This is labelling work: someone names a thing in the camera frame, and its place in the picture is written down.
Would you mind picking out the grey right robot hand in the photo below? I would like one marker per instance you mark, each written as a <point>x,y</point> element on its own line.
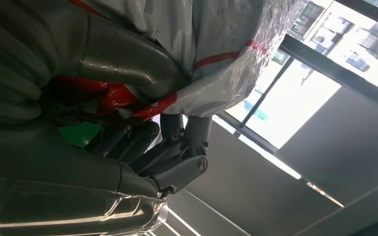
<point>62,169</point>

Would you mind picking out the building outside window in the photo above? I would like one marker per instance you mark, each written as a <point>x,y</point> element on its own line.
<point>358,42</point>

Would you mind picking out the ceiling light strip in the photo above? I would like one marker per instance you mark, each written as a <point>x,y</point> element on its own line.
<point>273,159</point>

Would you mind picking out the black window frame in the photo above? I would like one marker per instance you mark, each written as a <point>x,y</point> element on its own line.
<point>339,73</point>

